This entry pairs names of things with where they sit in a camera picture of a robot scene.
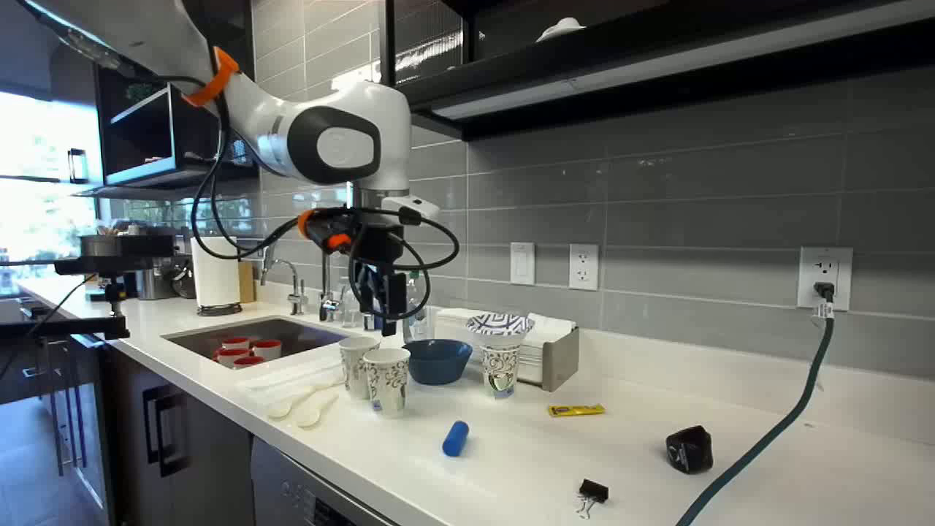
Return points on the white wall outlet middle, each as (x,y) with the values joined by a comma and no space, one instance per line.
(583,268)

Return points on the patterned paper cup rear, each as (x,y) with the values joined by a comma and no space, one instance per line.
(352,363)

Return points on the black coffee machine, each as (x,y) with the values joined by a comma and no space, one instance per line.
(143,261)

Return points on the white plastic spoons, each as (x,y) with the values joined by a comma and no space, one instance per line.
(308,409)

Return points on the white wall outlet with plug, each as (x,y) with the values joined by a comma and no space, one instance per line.
(824,268)

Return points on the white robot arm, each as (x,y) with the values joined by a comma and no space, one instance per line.
(352,135)

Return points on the white light switch plate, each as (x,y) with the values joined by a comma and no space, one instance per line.
(520,261)

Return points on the black binder clip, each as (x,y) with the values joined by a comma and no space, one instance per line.
(590,496)

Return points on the yellow packet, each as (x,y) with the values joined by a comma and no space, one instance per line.
(577,410)

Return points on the black upper cabinet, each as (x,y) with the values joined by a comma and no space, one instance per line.
(482,70)

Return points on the patterned cup with plate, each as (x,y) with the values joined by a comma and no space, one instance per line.
(501,353)

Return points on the blue bowl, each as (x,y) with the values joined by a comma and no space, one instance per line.
(438,362)

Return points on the blue block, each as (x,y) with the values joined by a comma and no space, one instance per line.
(457,436)

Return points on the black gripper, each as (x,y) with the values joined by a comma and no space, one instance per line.
(372,242)

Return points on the patterned paper cup front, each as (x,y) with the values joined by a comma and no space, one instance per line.
(385,382)

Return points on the patterned paper cup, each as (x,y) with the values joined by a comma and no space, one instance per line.
(352,363)
(385,382)

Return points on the small black round object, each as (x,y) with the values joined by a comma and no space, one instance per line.
(691,452)

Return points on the red cups in sink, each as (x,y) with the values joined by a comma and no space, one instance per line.
(245,353)

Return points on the paper towel roll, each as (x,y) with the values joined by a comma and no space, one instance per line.
(217,277)

